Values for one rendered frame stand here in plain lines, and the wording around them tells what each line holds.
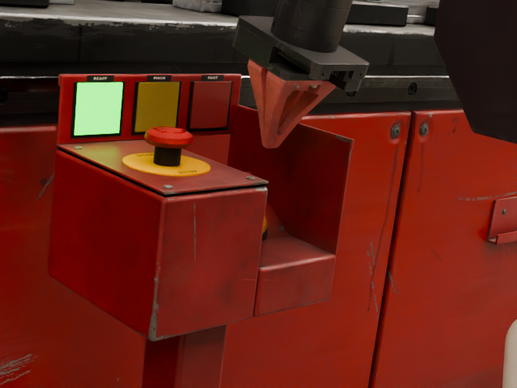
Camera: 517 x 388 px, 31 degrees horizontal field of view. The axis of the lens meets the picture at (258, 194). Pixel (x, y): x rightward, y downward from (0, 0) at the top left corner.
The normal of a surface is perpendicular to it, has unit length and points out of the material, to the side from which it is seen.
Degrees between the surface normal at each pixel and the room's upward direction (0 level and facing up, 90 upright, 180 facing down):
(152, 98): 90
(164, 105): 90
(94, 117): 90
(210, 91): 90
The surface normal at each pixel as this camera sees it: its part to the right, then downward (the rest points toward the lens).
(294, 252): 0.11, -0.96
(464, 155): 0.65, 0.26
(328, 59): 0.27, -0.87
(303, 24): -0.20, 0.37
